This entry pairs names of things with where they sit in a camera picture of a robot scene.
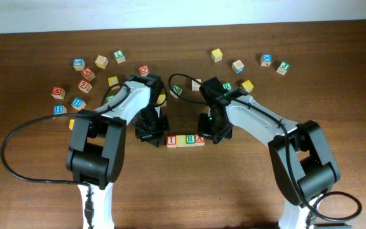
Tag red 6 block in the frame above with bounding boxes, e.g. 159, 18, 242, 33
78, 80, 92, 93

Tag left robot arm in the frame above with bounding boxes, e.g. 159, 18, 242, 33
66, 74, 169, 228

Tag blue H block tilted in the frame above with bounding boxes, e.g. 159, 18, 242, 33
71, 97, 86, 111

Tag yellow block upper left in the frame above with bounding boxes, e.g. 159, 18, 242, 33
107, 76, 119, 90

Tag green r block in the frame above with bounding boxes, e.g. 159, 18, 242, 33
186, 134, 196, 147
222, 83, 233, 91

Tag red I block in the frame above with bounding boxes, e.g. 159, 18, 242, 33
166, 135, 177, 148

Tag yellow S block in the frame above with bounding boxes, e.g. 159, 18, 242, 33
156, 94, 166, 107

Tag wood block blue side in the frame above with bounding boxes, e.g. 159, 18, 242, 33
231, 60, 245, 74

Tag green J block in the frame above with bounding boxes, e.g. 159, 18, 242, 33
276, 61, 290, 76

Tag red M block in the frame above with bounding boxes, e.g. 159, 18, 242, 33
51, 87, 66, 99

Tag red a block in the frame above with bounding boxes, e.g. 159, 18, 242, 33
81, 67, 95, 81
195, 134, 205, 146

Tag green L block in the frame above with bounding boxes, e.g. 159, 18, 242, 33
113, 50, 126, 64

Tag blue 5 block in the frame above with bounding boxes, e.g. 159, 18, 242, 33
72, 58, 85, 71

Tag blue X block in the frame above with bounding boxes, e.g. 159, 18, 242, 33
260, 53, 273, 67

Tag yellow D block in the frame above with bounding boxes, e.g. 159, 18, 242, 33
69, 119, 75, 130

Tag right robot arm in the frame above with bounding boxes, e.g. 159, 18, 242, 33
198, 78, 341, 228

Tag green V block left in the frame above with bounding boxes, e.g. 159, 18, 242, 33
105, 95, 114, 102

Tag yellow block top right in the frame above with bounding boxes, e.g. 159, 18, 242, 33
211, 48, 223, 62

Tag yellow C block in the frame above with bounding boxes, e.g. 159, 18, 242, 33
176, 135, 186, 148

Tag red Q block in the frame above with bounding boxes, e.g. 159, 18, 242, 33
139, 66, 150, 76

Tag plain wood yellow block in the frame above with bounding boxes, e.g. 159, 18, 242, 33
95, 55, 108, 69

